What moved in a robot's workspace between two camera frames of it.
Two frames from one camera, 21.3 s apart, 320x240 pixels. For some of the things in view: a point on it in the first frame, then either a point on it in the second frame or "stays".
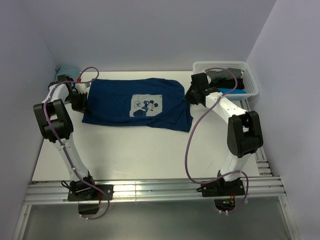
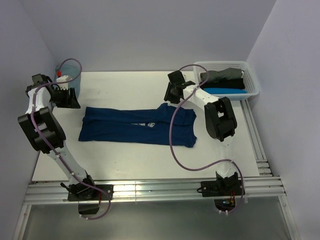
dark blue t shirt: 154,101 -> 150,126
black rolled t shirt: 228,84 stays
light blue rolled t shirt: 232,90 stays
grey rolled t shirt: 229,74 stays
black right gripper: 188,97 -> 168,97
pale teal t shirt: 70,71 stays
